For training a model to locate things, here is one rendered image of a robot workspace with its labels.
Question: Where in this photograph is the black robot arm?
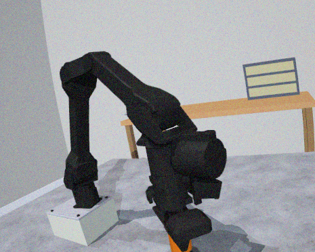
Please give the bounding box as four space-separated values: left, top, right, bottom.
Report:
60 51 227 209

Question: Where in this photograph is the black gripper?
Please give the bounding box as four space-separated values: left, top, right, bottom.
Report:
145 173 212 252

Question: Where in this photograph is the orange knob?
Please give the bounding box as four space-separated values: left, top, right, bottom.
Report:
168 234 192 252

